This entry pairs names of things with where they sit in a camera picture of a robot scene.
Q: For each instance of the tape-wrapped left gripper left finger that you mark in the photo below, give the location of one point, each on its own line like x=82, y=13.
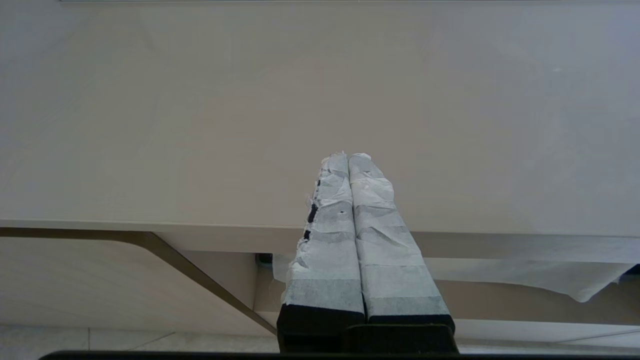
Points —
x=325, y=260

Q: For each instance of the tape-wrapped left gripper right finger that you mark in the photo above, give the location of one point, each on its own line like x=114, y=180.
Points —
x=395, y=265

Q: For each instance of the white hanging cloth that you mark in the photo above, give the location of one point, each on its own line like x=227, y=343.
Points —
x=550, y=277

